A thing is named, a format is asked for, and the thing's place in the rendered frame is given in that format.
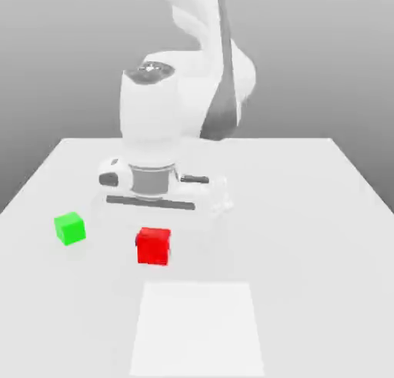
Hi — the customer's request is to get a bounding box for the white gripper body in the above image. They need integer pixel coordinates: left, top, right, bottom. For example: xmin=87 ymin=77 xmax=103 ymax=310
xmin=91 ymin=192 xmax=206 ymax=238

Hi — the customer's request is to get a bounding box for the small red cube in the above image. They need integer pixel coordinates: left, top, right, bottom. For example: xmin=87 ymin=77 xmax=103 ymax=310
xmin=135 ymin=226 xmax=172 ymax=267

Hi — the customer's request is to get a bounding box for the small green cube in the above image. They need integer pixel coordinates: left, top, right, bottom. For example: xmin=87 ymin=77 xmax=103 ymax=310
xmin=53 ymin=211 xmax=87 ymax=247

